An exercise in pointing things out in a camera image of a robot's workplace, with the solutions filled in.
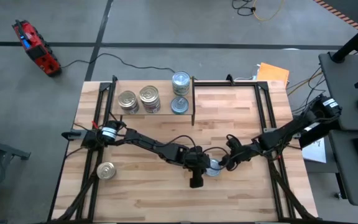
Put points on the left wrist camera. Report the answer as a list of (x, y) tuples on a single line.
[(196, 180)]

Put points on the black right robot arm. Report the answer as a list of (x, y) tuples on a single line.
[(291, 127)]

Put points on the white paper sheet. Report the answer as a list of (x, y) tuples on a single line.
[(315, 152)]

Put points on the wooden shelf with black legs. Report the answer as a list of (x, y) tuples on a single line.
[(166, 102)]

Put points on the orange paper sheet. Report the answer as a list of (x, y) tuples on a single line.
[(273, 74)]

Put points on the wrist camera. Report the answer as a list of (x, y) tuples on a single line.
[(196, 180), (233, 141)]

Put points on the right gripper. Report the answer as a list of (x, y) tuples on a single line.
[(244, 152)]

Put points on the large dark grey desk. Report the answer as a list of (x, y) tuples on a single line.
[(353, 81)]

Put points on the black metal table frame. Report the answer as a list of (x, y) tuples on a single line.
[(228, 83)]

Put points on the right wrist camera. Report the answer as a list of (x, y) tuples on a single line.
[(233, 141)]

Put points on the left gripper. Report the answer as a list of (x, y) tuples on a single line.
[(197, 158)]

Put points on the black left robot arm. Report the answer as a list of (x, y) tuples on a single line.
[(141, 143)]

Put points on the black pole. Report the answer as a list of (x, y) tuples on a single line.
[(353, 42)]

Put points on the dark grey keyboard desk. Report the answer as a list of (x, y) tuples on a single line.
[(351, 180)]

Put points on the teal label pull-tab can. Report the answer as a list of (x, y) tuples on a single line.
[(179, 105)]

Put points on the black orange striped ramp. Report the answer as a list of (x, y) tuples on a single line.
[(353, 12)]

